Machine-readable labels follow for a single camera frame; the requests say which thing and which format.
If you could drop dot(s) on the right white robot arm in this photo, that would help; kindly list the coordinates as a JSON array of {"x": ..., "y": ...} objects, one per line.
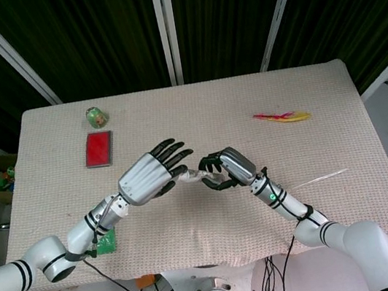
[{"x": 341, "y": 233}]

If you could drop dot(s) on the white printed toothpaste tube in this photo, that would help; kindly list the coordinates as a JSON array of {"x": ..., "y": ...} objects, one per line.
[{"x": 193, "y": 176}]

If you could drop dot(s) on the green tea packet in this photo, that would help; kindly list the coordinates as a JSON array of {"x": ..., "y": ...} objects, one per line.
[{"x": 108, "y": 243}]

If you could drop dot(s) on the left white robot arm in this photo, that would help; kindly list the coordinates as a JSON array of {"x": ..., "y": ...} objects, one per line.
[{"x": 82, "y": 229}]

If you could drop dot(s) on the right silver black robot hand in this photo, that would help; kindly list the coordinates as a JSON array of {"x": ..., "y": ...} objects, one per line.
[{"x": 239, "y": 166}]

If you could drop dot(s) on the clear plastic stick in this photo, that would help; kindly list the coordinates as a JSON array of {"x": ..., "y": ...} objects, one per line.
[{"x": 319, "y": 178}]

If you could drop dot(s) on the small orange object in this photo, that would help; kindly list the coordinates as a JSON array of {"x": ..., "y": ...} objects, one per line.
[{"x": 145, "y": 281}]

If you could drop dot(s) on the pink yellow feather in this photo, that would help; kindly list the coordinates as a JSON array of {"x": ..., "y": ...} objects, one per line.
[{"x": 285, "y": 117}]

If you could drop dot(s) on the red ink pad box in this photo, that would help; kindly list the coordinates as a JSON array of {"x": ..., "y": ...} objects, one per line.
[{"x": 98, "y": 149}]

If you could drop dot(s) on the beige waffle tablecloth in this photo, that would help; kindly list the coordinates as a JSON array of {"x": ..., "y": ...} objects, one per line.
[{"x": 189, "y": 116}]

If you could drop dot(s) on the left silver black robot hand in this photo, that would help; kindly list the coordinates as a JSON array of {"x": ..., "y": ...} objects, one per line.
[{"x": 143, "y": 177}]

